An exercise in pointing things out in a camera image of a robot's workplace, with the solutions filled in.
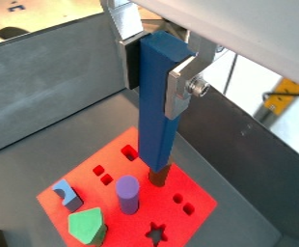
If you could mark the purple cylinder peg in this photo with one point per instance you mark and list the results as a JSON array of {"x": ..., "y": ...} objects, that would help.
[{"x": 127, "y": 192}]

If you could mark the green pentagon peg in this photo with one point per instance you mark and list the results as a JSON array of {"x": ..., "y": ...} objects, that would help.
[{"x": 87, "y": 226}]

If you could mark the light blue notched block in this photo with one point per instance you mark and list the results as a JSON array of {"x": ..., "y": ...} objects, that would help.
[{"x": 71, "y": 200}]

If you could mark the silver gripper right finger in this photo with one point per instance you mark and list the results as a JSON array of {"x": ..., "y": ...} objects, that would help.
[{"x": 186, "y": 82}]

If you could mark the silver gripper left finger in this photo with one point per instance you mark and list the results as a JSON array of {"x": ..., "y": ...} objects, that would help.
[{"x": 125, "y": 19}]

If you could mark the blue rectangular bar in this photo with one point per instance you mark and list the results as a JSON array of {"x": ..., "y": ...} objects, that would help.
[{"x": 162, "y": 52}]

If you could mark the red peg board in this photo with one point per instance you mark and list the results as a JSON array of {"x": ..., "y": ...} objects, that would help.
[{"x": 171, "y": 210}]

